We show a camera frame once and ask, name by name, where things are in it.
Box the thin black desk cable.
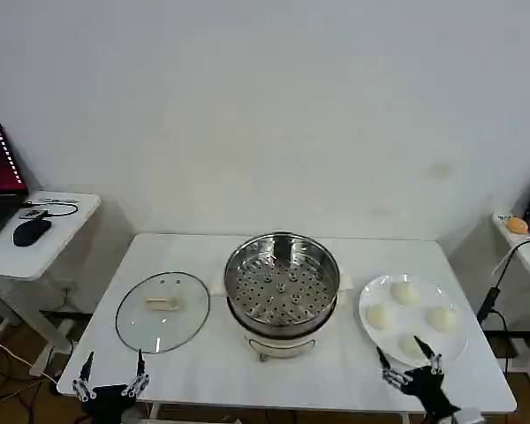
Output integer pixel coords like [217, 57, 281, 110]
[24, 197, 80, 218]

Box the black cable with adapter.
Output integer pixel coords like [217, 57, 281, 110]
[476, 240, 530, 381]

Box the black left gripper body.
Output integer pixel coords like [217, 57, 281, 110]
[81, 383, 136, 424]

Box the white round plate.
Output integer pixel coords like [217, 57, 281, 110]
[358, 274, 469, 368]

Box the steel steamer basket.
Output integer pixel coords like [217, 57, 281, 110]
[223, 231, 342, 328]

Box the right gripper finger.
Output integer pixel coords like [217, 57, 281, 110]
[413, 336, 443, 377]
[376, 346, 414, 390]

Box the black laptop with red screen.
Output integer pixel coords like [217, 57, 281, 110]
[0, 121, 30, 248]

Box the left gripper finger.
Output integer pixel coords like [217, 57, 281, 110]
[122, 348, 152, 399]
[72, 352, 95, 402]

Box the small orange object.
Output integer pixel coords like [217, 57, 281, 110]
[504, 216, 530, 234]

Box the white floor cable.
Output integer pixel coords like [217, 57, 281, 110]
[0, 333, 63, 385]

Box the round glass pot lid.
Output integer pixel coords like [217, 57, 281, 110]
[115, 271, 212, 354]

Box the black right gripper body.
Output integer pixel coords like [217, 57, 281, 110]
[401, 366, 463, 420]

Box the black computer mouse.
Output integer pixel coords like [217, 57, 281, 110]
[11, 217, 53, 247]

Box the white steamed bun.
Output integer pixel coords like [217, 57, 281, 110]
[365, 304, 397, 331]
[399, 334, 429, 360]
[390, 282, 421, 307]
[425, 306, 459, 332]

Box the white electric cooker base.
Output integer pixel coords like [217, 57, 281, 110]
[209, 269, 354, 363]

